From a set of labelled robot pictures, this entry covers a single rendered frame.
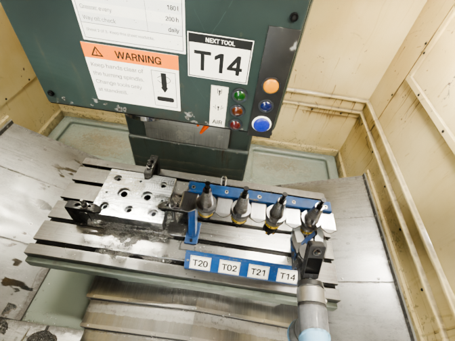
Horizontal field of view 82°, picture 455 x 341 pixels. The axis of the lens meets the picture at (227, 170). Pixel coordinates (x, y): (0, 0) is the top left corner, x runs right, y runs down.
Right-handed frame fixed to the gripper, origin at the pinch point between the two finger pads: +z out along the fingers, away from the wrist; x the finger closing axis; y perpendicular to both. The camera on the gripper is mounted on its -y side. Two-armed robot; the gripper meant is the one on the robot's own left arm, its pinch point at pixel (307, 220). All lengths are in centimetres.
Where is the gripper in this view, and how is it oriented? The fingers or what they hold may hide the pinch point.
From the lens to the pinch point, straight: 90.0
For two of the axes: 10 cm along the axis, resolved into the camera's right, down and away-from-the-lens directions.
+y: -0.9, 6.3, 7.7
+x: 9.9, 1.5, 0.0
